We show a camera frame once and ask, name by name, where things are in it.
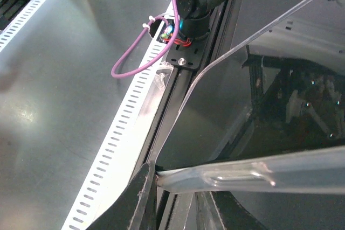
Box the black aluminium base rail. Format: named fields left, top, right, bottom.
left=131, top=0, right=234, bottom=229

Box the left small circuit board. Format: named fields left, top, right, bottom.
left=160, top=25, right=174, bottom=41

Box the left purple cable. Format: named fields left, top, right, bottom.
left=111, top=0, right=181, bottom=79

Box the white slotted cable duct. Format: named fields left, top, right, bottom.
left=1, top=0, right=172, bottom=229

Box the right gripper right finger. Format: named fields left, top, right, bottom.
left=195, top=191, right=266, bottom=229

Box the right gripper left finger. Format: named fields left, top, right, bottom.
left=87, top=162, right=157, bottom=230

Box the clear phone case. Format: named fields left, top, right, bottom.
left=155, top=0, right=344, bottom=194

